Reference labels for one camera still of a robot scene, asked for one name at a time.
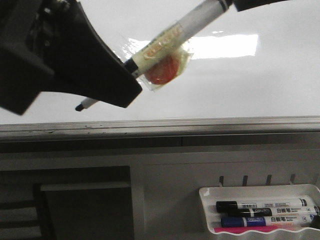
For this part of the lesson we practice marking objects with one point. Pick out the black capped marker middle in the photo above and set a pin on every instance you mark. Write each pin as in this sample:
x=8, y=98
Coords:
x=274, y=211

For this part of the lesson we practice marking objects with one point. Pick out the white whiteboard with metal frame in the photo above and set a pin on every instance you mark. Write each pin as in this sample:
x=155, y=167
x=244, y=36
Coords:
x=251, y=71

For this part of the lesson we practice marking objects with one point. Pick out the white plastic marker tray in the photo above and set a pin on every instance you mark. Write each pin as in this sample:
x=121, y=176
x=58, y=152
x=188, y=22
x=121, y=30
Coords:
x=248, y=194

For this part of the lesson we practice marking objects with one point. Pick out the black capped marker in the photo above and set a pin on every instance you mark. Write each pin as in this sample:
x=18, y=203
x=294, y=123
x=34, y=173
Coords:
x=224, y=206
x=274, y=211

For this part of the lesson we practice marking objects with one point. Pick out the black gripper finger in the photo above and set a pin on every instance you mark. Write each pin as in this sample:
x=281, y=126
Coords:
x=50, y=46
x=242, y=5

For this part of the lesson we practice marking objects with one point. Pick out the black capped marker top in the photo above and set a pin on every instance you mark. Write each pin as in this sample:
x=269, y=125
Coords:
x=224, y=206

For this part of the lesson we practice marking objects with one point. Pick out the metal hook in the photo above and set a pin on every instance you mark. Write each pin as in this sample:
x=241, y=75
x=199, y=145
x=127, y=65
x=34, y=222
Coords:
x=244, y=180
x=268, y=180
x=292, y=179
x=221, y=181

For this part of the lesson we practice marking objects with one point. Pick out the black whiteboard marker with magnet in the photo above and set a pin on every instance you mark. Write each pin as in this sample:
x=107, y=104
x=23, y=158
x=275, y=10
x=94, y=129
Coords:
x=172, y=36

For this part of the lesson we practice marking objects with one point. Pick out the blue capped marker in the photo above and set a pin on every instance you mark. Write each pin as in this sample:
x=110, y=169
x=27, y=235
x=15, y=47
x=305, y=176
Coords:
x=262, y=221

